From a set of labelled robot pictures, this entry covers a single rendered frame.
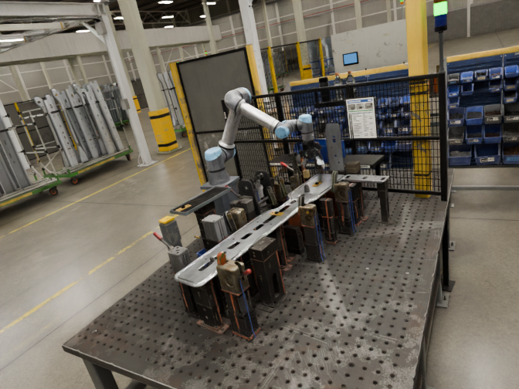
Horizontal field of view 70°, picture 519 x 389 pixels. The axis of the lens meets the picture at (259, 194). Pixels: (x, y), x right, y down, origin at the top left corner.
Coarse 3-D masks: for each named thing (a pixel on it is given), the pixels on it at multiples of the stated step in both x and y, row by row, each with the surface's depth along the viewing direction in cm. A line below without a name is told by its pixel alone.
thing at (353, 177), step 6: (348, 174) 249; (354, 174) 247; (360, 174) 245; (348, 180) 240; (354, 180) 237; (360, 180) 235; (366, 180) 233; (372, 180) 231; (378, 180) 229; (384, 180) 228
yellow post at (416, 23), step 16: (416, 0) 219; (416, 16) 222; (416, 32) 226; (416, 48) 229; (416, 64) 233; (416, 80) 236; (416, 96) 240; (416, 112) 244; (416, 144) 252; (416, 160) 256; (416, 176) 260
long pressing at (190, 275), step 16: (320, 176) 257; (304, 192) 234; (320, 192) 229; (288, 208) 215; (256, 224) 203; (272, 224) 200; (224, 240) 192; (240, 240) 189; (256, 240) 186; (208, 256) 179; (240, 256) 176; (192, 272) 168; (208, 272) 165
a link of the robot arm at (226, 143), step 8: (240, 88) 238; (248, 96) 239; (232, 112) 242; (232, 120) 245; (232, 128) 248; (224, 136) 253; (232, 136) 252; (224, 144) 255; (232, 144) 257; (232, 152) 261
